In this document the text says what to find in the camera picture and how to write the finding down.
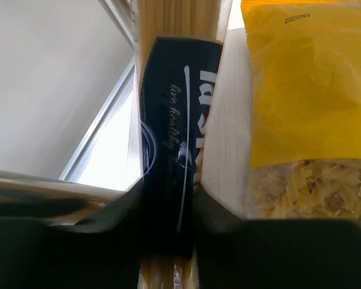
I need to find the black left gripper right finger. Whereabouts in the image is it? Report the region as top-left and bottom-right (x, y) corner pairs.
(193, 185), (361, 288)

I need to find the dark blue spaghetti packet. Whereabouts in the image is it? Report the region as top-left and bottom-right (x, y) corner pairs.
(131, 1), (232, 288)

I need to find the yellow fusilli pasta bag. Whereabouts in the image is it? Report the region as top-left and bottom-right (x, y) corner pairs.
(241, 1), (361, 222)

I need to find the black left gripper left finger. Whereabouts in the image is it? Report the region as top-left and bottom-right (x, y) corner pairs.
(0, 180), (143, 288)

